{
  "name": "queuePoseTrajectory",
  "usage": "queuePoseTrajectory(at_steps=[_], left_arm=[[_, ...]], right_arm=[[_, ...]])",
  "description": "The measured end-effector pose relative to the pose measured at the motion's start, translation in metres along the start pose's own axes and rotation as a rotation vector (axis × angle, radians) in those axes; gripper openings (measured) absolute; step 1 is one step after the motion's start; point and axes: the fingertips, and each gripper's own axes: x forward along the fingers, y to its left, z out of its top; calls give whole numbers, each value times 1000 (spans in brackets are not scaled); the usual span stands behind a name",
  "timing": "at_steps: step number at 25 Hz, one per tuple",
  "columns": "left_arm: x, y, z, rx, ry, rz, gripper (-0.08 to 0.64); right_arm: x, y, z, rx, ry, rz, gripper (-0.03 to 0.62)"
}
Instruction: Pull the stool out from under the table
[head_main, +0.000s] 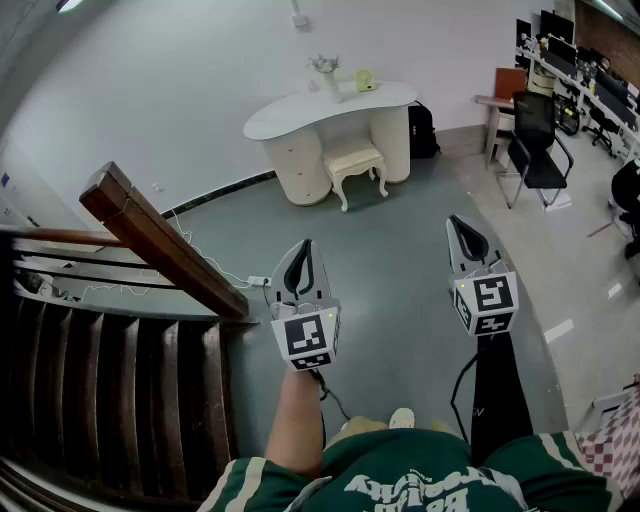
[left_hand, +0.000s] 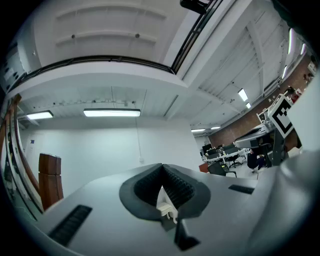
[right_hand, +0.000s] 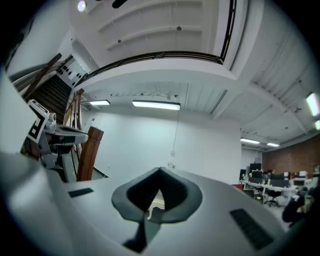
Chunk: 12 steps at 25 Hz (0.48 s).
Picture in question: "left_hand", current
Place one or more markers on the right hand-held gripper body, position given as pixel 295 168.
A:
pixel 281 115

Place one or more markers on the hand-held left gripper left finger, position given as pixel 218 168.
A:
pixel 100 200

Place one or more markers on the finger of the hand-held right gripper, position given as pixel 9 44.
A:
pixel 246 142

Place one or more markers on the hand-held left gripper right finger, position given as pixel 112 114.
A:
pixel 215 195

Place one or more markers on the black swivel office chair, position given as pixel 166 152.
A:
pixel 235 160

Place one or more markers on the white office desk row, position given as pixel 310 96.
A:
pixel 226 156

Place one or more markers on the small desk with brown panel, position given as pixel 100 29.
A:
pixel 203 168

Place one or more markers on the ceiling light panel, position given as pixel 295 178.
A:
pixel 198 130
pixel 111 112
pixel 215 127
pixel 284 72
pixel 290 41
pixel 40 115
pixel 303 48
pixel 248 105
pixel 242 94

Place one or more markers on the dark wooden furniture piece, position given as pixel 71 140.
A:
pixel 26 163

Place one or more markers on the black balcony railing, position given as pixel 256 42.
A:
pixel 100 59
pixel 197 30

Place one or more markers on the black ceiling fixture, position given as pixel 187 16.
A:
pixel 195 5

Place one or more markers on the black chrome-frame office chair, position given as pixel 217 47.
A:
pixel 220 170

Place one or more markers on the white wall socket box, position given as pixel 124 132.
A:
pixel 141 159

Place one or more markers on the white wall conduit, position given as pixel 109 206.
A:
pixel 137 137

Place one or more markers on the grey electrical wall cabinet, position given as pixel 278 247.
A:
pixel 11 70

